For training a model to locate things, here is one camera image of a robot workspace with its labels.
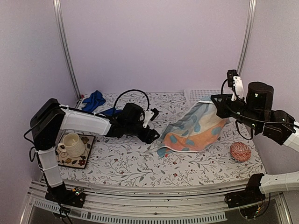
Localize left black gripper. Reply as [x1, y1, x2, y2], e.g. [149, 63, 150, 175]
[125, 122, 161, 144]

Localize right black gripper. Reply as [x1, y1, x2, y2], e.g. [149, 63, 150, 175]
[212, 93, 262, 131]

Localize light blue orange dotted towel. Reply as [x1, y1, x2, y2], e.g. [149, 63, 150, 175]
[157, 96, 230, 157]

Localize dark blue towel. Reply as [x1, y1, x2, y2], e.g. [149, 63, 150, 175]
[82, 90, 122, 116]

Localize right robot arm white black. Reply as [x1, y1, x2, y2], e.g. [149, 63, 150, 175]
[211, 82, 299, 203]

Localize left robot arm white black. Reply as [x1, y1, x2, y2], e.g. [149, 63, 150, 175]
[28, 98, 160, 203]

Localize white plastic perforated basket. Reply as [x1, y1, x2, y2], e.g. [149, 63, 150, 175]
[184, 88, 221, 103]

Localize red white patterned bowl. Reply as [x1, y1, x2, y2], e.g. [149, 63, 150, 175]
[229, 142, 251, 162]

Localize floral patterned tablecloth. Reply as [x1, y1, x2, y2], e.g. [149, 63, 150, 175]
[48, 92, 268, 188]

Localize cream ribbed mug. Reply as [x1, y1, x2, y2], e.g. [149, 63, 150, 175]
[57, 133, 85, 157]

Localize floral square coaster tile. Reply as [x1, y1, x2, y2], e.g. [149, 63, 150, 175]
[55, 133, 95, 169]

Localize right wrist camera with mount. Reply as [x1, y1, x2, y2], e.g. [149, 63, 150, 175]
[227, 70, 244, 101]

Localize left black braided cable loop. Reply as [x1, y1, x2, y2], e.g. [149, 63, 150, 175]
[113, 89, 150, 117]

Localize right aluminium frame post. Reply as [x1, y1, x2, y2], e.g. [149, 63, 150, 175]
[237, 0, 257, 76]

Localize aluminium frame post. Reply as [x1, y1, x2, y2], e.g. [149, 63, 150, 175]
[53, 0, 81, 99]
[237, 0, 257, 76]

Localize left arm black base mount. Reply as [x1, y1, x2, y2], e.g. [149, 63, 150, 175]
[45, 182, 86, 208]

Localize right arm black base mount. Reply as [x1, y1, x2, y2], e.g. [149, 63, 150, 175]
[224, 173, 266, 208]

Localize front aluminium rail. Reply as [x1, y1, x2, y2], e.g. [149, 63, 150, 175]
[20, 180, 298, 224]

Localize left aluminium frame post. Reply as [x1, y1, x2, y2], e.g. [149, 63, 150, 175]
[53, 0, 81, 99]

